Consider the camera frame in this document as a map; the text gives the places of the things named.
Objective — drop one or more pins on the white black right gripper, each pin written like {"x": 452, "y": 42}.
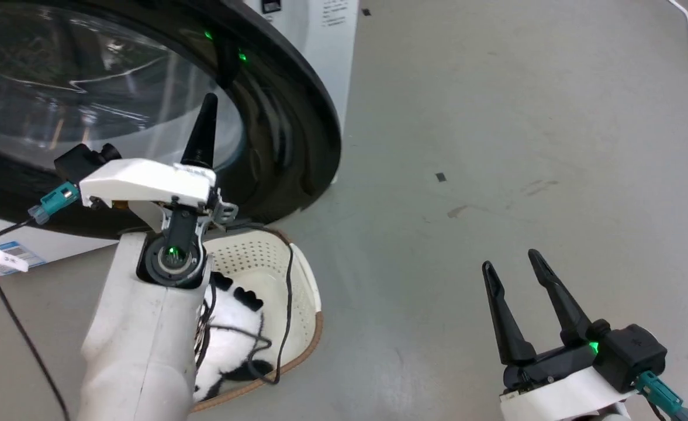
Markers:
{"x": 560, "y": 386}

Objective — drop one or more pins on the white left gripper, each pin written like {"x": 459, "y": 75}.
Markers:
{"x": 145, "y": 181}

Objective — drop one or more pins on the black round glass washer door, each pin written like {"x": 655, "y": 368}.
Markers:
{"x": 285, "y": 134}

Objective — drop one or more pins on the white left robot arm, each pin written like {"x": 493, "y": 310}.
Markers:
{"x": 139, "y": 339}

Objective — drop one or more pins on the white washing machine body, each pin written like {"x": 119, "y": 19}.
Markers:
{"x": 326, "y": 52}

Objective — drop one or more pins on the white perforated laundry basket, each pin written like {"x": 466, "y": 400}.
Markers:
{"x": 300, "y": 292}

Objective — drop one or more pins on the black and white panda plush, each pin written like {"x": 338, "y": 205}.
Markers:
{"x": 232, "y": 327}

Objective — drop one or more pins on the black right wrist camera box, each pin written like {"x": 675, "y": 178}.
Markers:
{"x": 633, "y": 356}

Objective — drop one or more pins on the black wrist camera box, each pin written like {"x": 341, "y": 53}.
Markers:
{"x": 633, "y": 356}
{"x": 83, "y": 161}

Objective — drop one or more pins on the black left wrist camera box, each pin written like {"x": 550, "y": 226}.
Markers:
{"x": 83, "y": 161}

